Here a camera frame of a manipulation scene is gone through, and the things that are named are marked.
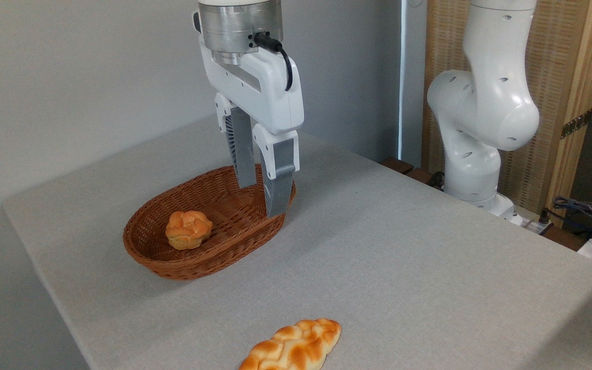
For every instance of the long braided bread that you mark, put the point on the long braided bread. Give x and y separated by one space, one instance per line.
296 347

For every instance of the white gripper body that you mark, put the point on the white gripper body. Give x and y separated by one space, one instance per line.
275 97

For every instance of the round orange bread bun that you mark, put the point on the round orange bread bun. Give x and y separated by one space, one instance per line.
189 229

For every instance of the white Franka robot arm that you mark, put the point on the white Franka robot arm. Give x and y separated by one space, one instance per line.
486 108

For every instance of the brown wicker basket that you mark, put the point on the brown wicker basket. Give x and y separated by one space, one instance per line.
172 259

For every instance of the wooden woven folding screen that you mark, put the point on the wooden woven folding screen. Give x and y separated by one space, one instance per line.
558 56

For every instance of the brass screen hinge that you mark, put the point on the brass screen hinge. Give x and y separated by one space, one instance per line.
576 124

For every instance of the silver cylindrical wrist flange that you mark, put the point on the silver cylindrical wrist flange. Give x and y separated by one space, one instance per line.
237 25

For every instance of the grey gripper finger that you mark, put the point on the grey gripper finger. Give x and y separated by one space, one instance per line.
242 149
278 180

